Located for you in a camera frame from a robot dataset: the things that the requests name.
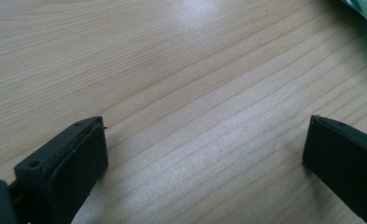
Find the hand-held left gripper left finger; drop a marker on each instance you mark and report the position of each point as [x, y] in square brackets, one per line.
[69, 168]

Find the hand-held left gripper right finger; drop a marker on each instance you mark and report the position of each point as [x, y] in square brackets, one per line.
[343, 158]

